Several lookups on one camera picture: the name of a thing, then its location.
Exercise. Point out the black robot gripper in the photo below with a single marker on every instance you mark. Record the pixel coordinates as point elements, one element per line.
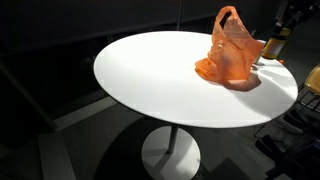
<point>295,10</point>

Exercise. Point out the small orange object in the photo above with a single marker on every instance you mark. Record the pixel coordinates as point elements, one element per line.
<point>281,61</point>

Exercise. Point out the white round table base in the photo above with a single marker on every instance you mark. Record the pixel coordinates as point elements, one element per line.
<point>180,160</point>

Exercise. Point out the thin grey vertical pole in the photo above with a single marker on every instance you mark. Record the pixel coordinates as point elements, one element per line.
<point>179,15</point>

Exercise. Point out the white table column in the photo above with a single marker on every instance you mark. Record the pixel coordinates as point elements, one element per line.
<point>172,140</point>

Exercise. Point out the orange plastic carrier bag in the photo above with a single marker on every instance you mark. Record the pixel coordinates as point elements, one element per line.
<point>230,56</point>

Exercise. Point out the dark bottle with pale label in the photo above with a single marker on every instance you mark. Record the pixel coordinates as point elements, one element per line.
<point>275,46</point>

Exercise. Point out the yellow chair seat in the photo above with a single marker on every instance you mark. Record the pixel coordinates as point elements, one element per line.
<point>314,80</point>

